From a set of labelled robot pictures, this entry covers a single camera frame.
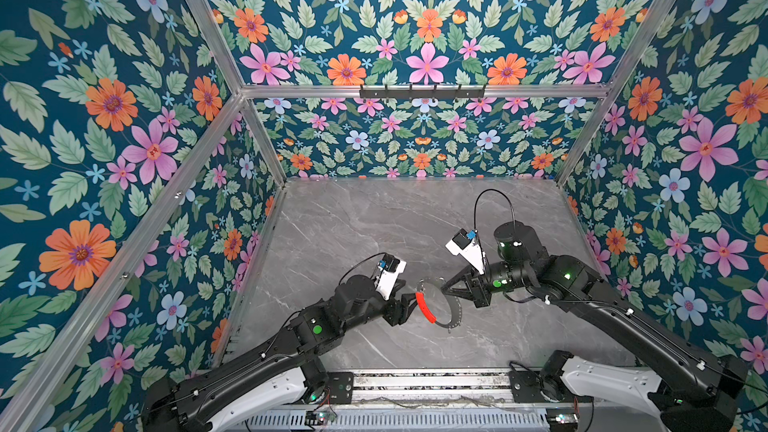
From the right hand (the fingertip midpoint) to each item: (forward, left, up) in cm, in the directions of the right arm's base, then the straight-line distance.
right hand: (444, 287), depth 63 cm
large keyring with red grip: (-3, -2, -2) cm, 4 cm away
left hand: (+2, +5, -5) cm, 7 cm away
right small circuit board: (-21, -29, -28) cm, 45 cm away
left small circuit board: (-20, +29, -27) cm, 45 cm away
